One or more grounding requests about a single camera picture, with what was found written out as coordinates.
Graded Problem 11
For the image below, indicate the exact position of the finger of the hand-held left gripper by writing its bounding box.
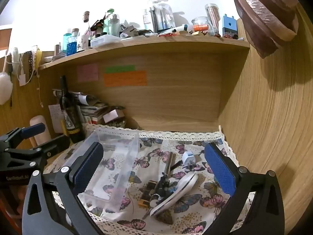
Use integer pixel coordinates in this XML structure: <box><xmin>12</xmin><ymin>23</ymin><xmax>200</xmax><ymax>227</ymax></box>
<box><xmin>37</xmin><ymin>134</ymin><xmax>72</xmax><ymax>157</ymax></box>
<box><xmin>21</xmin><ymin>123</ymin><xmax>46</xmax><ymax>139</ymax></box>

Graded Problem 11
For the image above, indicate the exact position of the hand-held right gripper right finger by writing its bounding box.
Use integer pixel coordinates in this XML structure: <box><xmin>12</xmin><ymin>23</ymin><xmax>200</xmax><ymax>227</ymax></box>
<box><xmin>203</xmin><ymin>141</ymin><xmax>285</xmax><ymax>235</ymax></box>

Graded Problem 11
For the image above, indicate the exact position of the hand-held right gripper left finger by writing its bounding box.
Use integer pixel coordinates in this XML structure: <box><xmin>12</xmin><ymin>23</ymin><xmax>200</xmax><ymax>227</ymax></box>
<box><xmin>22</xmin><ymin>141</ymin><xmax>105</xmax><ymax>235</ymax></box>

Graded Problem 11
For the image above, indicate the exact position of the white plug adapter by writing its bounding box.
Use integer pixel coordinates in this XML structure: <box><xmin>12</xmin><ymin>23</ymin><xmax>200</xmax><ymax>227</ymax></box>
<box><xmin>182</xmin><ymin>152</ymin><xmax>196</xmax><ymax>167</ymax></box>

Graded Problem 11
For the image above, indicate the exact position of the clear plastic storage bin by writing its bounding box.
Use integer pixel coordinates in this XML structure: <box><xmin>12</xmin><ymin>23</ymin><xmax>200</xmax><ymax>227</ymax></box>
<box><xmin>65</xmin><ymin>127</ymin><xmax>140</xmax><ymax>214</ymax></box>

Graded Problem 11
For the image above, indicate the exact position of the white handheld massager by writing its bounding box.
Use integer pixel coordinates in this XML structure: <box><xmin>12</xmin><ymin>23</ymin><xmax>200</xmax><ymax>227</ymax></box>
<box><xmin>150</xmin><ymin>171</ymin><xmax>199</xmax><ymax>217</ymax></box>

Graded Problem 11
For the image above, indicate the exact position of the brown black rectangular fob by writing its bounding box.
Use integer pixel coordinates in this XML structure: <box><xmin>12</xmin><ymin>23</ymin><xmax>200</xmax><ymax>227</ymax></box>
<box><xmin>138</xmin><ymin>180</ymin><xmax>157</xmax><ymax>208</ymax></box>

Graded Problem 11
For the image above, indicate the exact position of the white cylindrical bottle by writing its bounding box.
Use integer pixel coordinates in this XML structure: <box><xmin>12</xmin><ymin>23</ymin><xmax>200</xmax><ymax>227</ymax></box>
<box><xmin>30</xmin><ymin>116</ymin><xmax>52</xmax><ymax>150</ymax></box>

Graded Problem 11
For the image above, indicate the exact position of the handwritten note paper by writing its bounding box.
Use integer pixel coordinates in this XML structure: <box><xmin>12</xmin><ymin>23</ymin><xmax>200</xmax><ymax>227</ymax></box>
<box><xmin>48</xmin><ymin>104</ymin><xmax>64</xmax><ymax>134</ymax></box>

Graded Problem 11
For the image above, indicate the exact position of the dark wine bottle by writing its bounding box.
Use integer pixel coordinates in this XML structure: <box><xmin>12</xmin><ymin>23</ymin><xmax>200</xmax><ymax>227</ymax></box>
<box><xmin>59</xmin><ymin>75</ymin><xmax>85</xmax><ymax>144</ymax></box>

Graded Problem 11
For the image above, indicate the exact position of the butterfly print lace tablecloth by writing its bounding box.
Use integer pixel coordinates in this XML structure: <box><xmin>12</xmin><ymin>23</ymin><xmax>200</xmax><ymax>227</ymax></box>
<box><xmin>43</xmin><ymin>124</ymin><xmax>257</xmax><ymax>235</ymax></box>

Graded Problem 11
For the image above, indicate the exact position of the stack of magazines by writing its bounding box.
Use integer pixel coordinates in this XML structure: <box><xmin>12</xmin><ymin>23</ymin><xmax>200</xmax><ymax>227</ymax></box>
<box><xmin>52</xmin><ymin>89</ymin><xmax>126</xmax><ymax>128</ymax></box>

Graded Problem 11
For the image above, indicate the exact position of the white fluffy puff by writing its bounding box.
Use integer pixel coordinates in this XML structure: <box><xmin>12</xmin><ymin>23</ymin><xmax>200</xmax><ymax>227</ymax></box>
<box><xmin>0</xmin><ymin>72</ymin><xmax>13</xmax><ymax>105</ymax></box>

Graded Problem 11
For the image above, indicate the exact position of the pile of small metal caps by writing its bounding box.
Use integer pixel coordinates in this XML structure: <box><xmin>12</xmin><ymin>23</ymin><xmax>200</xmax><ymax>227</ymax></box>
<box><xmin>105</xmin><ymin>119</ymin><xmax>127</xmax><ymax>129</ymax></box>

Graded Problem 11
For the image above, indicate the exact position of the small pink white box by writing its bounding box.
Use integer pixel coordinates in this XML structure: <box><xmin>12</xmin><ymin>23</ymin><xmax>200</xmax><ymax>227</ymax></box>
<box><xmin>103</xmin><ymin>109</ymin><xmax>125</xmax><ymax>124</ymax></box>

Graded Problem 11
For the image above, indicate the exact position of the pink sticky note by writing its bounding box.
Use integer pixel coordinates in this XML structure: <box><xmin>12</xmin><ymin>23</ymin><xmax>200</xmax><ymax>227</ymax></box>
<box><xmin>77</xmin><ymin>64</ymin><xmax>99</xmax><ymax>82</ymax></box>

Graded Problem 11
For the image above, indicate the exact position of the blue liquid bottle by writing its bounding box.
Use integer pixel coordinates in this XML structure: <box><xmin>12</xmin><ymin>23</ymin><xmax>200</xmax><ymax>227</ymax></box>
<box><xmin>63</xmin><ymin>29</ymin><xmax>78</xmax><ymax>56</ymax></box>

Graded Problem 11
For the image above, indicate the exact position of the orange sticky note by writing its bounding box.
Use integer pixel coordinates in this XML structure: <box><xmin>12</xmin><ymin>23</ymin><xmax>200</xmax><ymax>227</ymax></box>
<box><xmin>104</xmin><ymin>70</ymin><xmax>148</xmax><ymax>87</ymax></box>

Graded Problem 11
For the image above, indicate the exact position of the green sticky note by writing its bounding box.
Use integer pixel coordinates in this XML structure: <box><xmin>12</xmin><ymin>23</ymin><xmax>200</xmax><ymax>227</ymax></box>
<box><xmin>105</xmin><ymin>65</ymin><xmax>136</xmax><ymax>74</ymax></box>

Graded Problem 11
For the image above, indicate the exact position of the white printed cup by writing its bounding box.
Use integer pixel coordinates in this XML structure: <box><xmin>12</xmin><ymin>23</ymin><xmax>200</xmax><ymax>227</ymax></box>
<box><xmin>77</xmin><ymin>35</ymin><xmax>90</xmax><ymax>52</ymax></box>

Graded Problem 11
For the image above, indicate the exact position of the white plastic box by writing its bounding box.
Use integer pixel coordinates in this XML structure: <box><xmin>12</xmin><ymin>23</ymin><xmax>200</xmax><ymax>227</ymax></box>
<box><xmin>90</xmin><ymin>34</ymin><xmax>122</xmax><ymax>48</ymax></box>

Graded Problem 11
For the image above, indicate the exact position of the green pump bottle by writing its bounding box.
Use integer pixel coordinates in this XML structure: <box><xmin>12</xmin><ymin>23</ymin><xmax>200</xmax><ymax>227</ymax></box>
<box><xmin>103</xmin><ymin>8</ymin><xmax>120</xmax><ymax>36</ymax></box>

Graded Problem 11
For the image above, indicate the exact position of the blue white small box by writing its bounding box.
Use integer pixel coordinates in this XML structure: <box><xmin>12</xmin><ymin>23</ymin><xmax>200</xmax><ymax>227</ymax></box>
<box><xmin>218</xmin><ymin>13</ymin><xmax>239</xmax><ymax>39</ymax></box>

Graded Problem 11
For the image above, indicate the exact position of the white marker pen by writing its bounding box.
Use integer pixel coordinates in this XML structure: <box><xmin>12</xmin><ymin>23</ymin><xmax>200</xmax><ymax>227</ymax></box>
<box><xmin>159</xmin><ymin>24</ymin><xmax>189</xmax><ymax>35</ymax></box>

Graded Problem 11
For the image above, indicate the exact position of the clear jar with sticks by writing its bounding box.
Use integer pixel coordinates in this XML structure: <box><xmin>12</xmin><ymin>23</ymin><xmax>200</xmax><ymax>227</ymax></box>
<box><xmin>205</xmin><ymin>4</ymin><xmax>222</xmax><ymax>36</ymax></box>

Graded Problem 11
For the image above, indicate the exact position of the clear plastic package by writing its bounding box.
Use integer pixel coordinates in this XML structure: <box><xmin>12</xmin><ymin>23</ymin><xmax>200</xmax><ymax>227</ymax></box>
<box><xmin>143</xmin><ymin>0</ymin><xmax>176</xmax><ymax>34</ymax></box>

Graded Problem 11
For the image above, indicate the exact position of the brown quilted bag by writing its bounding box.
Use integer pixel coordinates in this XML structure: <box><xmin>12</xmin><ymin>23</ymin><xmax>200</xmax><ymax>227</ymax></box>
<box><xmin>231</xmin><ymin>0</ymin><xmax>300</xmax><ymax>59</ymax></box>

